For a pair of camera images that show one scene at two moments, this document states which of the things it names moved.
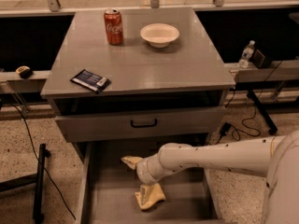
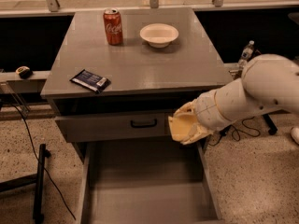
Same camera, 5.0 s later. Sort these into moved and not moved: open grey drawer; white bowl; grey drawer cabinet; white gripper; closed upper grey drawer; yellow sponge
Moved: white gripper; yellow sponge
Not moved: closed upper grey drawer; open grey drawer; white bowl; grey drawer cabinet
